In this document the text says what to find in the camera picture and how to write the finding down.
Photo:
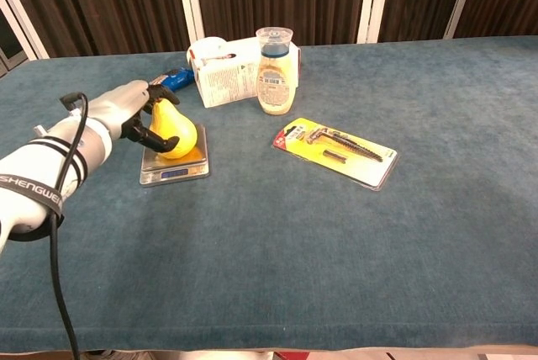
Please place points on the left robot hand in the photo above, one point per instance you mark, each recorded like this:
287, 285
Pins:
117, 107

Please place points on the yellow pear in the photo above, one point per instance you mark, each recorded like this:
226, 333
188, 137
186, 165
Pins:
176, 133

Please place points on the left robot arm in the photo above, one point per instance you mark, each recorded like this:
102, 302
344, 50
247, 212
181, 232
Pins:
29, 175

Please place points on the silver digital kitchen scale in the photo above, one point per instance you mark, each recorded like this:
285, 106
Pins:
189, 168

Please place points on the blue snack packet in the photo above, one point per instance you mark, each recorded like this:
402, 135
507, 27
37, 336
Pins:
178, 78

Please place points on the white round cup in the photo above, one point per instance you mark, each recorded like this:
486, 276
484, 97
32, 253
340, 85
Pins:
206, 46

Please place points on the white printed carton box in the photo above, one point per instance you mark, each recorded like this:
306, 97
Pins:
227, 78

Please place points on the yellowish bottle with clear cap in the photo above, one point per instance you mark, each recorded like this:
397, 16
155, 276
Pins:
275, 82

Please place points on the blue table cloth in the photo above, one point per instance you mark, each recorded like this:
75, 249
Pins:
269, 250

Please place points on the yellow razor blister pack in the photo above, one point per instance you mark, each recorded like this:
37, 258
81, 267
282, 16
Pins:
336, 154

